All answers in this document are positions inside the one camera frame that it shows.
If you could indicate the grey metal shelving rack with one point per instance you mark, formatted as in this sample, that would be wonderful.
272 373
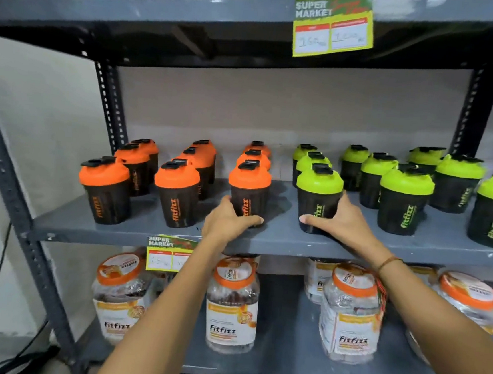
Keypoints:
396 245

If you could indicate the person's left forearm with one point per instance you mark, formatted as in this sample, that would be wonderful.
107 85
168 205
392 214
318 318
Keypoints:
166 315

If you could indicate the person's right forearm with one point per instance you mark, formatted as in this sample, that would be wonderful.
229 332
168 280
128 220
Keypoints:
440 331

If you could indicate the green-lid black shaker bottle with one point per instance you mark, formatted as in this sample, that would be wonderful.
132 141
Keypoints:
320 182

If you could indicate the person's right thumb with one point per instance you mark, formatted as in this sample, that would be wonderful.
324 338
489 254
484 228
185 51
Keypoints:
314 223

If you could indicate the group of green-lid shakers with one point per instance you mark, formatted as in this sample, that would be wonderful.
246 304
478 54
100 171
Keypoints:
404 203

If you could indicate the group of clear labelled jars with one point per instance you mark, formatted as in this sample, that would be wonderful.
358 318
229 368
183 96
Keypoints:
231 317

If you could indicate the green yellow price tag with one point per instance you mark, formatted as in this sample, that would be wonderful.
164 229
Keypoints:
167 253
333 26

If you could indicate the person's left hand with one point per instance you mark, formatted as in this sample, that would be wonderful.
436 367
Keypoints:
221 227

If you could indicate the orange-lid black shaker bottle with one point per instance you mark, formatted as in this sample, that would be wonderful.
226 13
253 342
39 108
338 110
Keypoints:
249 180

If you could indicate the person's left thumb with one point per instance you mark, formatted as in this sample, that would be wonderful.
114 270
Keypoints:
250 222

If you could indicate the person's right hand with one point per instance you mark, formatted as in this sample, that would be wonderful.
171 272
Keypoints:
346 228

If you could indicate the group of orange-lid shakers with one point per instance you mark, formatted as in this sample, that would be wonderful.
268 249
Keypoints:
177 187

